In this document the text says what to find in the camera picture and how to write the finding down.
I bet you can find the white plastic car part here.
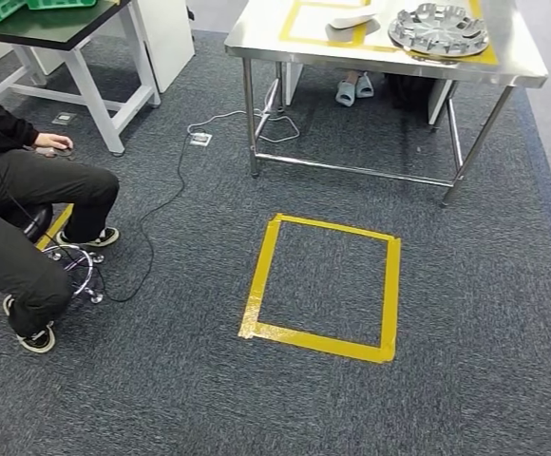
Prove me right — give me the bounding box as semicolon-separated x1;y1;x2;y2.
326;9;381;31

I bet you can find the stainless steel workbench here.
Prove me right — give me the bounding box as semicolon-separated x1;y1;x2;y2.
224;0;549;209

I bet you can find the yellow workbench tape outline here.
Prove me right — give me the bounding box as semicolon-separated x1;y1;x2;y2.
279;0;500;67

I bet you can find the yellow floor tape square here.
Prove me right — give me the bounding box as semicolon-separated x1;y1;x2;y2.
239;214;402;365

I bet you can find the white cabinet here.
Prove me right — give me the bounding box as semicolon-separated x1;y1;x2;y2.
130;0;196;94

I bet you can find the grey plastic wheel hubcap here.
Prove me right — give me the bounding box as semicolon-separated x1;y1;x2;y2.
387;3;490;59

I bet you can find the black round stool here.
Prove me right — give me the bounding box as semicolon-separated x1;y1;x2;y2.
0;202;107;307

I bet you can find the green top work table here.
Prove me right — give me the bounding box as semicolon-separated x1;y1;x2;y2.
0;0;162;158

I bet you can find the black floor cable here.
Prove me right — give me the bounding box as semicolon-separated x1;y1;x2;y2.
95;128;211;305

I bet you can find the white floor cable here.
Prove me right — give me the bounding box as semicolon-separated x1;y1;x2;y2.
186;94;301;144

